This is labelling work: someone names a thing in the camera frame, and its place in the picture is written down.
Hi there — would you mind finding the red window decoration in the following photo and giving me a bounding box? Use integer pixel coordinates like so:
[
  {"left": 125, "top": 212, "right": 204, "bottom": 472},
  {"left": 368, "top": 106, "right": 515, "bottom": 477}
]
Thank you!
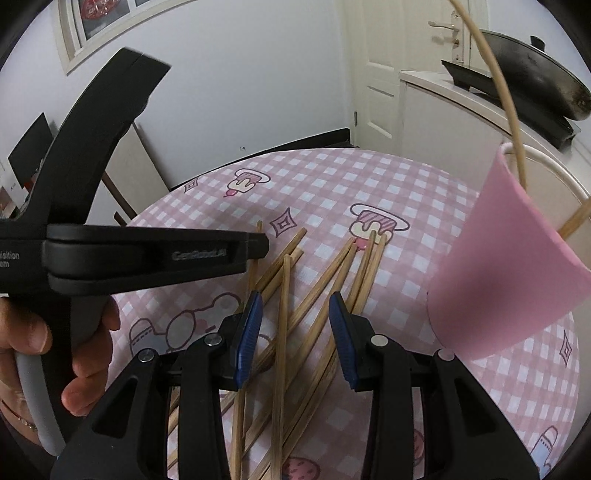
[{"left": 81, "top": 0, "right": 123, "bottom": 21}]

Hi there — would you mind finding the white window frame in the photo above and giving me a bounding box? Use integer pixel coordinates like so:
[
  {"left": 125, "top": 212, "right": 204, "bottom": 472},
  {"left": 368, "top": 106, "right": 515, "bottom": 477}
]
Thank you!
[{"left": 51, "top": 0, "right": 195, "bottom": 75}]

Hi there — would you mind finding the pink checkered tablecloth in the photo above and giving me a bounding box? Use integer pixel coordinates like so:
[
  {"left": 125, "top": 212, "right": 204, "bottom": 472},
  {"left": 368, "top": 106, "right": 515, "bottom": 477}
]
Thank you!
[{"left": 111, "top": 148, "right": 580, "bottom": 480}]

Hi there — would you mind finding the pink paper cup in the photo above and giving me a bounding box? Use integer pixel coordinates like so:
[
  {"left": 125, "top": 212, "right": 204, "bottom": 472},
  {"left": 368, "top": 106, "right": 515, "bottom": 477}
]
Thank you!
[{"left": 427, "top": 142, "right": 591, "bottom": 363}]

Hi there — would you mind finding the thin bracelet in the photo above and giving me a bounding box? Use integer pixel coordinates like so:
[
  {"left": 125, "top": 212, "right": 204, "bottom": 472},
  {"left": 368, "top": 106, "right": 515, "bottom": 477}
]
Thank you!
[{"left": 0, "top": 399, "right": 38, "bottom": 432}]

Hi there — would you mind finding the black monitor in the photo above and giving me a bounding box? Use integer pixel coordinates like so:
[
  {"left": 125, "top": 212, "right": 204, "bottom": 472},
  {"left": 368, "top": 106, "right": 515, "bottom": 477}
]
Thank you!
[{"left": 8, "top": 113, "right": 54, "bottom": 185}]

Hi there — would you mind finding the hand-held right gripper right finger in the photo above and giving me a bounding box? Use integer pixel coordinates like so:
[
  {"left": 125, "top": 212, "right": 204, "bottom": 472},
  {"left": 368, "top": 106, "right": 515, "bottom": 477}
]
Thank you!
[{"left": 329, "top": 292, "right": 541, "bottom": 480}]

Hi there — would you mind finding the white drawer cabinet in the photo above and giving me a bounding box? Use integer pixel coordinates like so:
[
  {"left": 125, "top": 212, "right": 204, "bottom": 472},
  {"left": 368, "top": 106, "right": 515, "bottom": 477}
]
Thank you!
[{"left": 102, "top": 122, "right": 171, "bottom": 219}]

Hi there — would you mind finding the black wok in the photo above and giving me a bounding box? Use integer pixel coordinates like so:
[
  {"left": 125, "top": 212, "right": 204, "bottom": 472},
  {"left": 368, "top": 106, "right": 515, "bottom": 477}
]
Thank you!
[{"left": 478, "top": 28, "right": 591, "bottom": 121}]

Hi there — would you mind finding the pile of bamboo chopsticks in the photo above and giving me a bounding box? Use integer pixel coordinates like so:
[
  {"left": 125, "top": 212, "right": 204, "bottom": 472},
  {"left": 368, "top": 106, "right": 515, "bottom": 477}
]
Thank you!
[{"left": 166, "top": 220, "right": 391, "bottom": 480}]

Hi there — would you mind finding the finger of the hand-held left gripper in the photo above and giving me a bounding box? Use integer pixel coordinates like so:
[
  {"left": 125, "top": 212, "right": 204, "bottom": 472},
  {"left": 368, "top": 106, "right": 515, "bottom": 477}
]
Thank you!
[{"left": 42, "top": 224, "right": 271, "bottom": 296}]

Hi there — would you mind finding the metal door handle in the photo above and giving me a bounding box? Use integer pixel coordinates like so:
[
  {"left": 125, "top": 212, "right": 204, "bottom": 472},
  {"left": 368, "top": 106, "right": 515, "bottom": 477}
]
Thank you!
[{"left": 428, "top": 9, "right": 462, "bottom": 63}]

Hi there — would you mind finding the bamboo chopstick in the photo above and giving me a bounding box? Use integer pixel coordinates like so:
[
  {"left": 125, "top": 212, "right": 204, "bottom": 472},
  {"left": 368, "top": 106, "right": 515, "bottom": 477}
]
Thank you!
[{"left": 556, "top": 198, "right": 591, "bottom": 241}]

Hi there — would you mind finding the person's left hand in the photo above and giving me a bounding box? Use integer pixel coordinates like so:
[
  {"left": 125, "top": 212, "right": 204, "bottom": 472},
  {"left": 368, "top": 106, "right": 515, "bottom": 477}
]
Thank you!
[{"left": 0, "top": 295, "right": 122, "bottom": 435}]

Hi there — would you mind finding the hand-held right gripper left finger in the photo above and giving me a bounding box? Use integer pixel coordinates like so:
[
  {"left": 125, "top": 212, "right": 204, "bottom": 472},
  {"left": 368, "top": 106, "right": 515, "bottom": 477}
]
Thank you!
[{"left": 50, "top": 292, "right": 264, "bottom": 480}]

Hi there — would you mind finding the white door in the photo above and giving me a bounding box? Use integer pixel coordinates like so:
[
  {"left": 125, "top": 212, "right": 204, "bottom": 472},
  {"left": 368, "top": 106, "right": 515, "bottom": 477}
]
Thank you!
[{"left": 344, "top": 0, "right": 490, "bottom": 149}]

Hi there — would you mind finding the black stove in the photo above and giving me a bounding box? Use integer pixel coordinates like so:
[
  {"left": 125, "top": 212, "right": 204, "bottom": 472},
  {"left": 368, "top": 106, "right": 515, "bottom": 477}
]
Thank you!
[{"left": 441, "top": 60, "right": 583, "bottom": 151}]

